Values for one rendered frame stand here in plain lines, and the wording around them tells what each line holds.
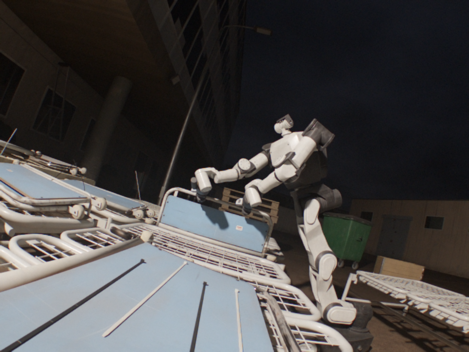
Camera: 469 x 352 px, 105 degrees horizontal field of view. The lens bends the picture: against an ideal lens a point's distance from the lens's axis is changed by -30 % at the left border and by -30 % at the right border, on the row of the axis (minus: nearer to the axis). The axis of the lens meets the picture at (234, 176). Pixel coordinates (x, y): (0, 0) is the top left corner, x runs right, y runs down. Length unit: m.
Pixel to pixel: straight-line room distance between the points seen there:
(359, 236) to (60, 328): 7.05
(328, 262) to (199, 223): 0.83
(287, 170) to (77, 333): 1.15
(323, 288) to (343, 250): 5.35
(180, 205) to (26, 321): 1.48
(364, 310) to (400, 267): 5.05
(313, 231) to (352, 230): 5.49
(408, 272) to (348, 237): 1.85
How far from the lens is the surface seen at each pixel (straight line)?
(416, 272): 6.99
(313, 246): 1.53
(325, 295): 1.65
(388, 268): 6.74
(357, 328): 1.85
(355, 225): 7.00
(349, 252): 7.10
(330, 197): 1.54
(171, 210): 1.70
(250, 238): 1.67
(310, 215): 1.47
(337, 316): 1.68
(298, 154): 1.28
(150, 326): 0.36
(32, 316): 0.31
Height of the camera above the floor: 0.74
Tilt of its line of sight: 7 degrees up
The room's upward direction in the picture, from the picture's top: 16 degrees clockwise
